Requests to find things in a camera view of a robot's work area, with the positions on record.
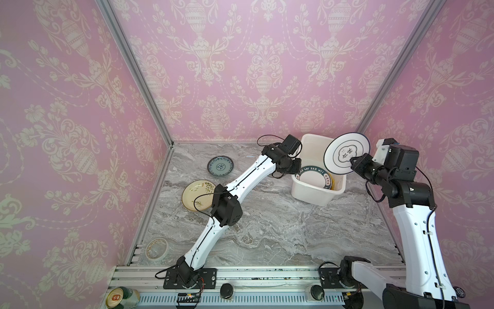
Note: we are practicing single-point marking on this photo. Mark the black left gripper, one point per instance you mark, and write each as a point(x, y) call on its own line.
point(298, 165)

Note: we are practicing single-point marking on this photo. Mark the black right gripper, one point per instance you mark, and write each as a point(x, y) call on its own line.
point(360, 168)

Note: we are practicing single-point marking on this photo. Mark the white plastic bin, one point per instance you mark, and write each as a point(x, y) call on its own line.
point(312, 154)

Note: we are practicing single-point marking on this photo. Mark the white plate green text rim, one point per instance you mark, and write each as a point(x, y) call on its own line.
point(315, 176)

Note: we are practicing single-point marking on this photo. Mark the small dark green plate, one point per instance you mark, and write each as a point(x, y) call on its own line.
point(220, 166)

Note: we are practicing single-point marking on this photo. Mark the cream plate with leaf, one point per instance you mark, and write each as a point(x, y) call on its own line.
point(198, 195)

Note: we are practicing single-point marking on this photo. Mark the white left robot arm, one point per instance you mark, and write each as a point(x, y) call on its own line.
point(226, 205)

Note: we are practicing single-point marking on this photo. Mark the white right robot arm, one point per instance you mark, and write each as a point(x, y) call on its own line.
point(427, 284)

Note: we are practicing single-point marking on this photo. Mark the roll of tape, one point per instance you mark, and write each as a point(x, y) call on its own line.
point(156, 249)

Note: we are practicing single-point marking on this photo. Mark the green drink can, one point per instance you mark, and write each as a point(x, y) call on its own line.
point(122, 298)

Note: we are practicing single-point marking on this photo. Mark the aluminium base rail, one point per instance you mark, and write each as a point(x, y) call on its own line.
point(236, 287)

